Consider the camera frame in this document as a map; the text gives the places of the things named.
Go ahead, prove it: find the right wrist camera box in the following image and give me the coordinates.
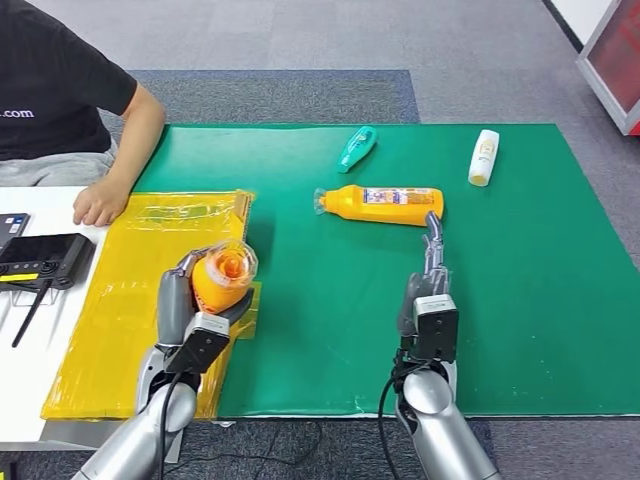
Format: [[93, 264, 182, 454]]
[[413, 294, 460, 364]]

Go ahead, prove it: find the green table mat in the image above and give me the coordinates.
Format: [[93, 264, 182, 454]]
[[134, 123, 640, 417]]

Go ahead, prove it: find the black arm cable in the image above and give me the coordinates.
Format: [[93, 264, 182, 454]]
[[158, 372, 184, 480], [377, 351, 417, 480]]

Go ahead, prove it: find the person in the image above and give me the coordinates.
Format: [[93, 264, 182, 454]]
[[0, 0, 138, 189]]

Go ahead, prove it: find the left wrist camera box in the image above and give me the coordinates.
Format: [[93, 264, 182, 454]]
[[165, 311, 232, 376]]

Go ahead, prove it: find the red cabinet with white frame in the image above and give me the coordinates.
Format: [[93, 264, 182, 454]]
[[574, 0, 640, 138]]

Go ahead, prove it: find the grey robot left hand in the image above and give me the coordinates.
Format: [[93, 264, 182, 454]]
[[156, 248, 255, 349]]

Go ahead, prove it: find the white plastic bottle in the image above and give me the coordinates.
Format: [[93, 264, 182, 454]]
[[467, 129, 500, 188]]

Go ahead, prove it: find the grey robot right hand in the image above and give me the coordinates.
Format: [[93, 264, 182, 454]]
[[397, 211, 451, 339]]

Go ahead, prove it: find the black controller with antenna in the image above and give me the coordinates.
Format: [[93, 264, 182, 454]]
[[0, 233, 96, 348]]

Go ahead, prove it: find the dark laptop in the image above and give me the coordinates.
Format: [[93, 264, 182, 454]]
[[0, 213, 31, 254]]

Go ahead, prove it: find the black cable on floor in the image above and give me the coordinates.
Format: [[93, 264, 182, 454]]
[[170, 418, 324, 480]]

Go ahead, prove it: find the orange bottle with clear cap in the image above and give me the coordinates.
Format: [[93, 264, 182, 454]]
[[313, 184, 445, 229], [191, 239, 259, 315]]

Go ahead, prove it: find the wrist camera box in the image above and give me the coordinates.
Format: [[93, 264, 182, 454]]
[[413, 294, 460, 364], [165, 311, 232, 376]]

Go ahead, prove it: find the person's hand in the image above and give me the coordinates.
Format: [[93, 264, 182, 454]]
[[72, 176, 131, 228]]

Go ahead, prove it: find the yellow plastic sheet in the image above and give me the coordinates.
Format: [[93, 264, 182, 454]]
[[41, 190, 262, 421]]

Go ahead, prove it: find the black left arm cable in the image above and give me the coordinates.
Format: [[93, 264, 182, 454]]
[[158, 372, 184, 480]]

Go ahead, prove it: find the teal plastic bottle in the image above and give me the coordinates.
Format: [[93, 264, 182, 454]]
[[337, 125, 378, 175]]

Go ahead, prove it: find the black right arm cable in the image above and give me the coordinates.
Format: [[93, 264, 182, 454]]
[[377, 351, 417, 480]]

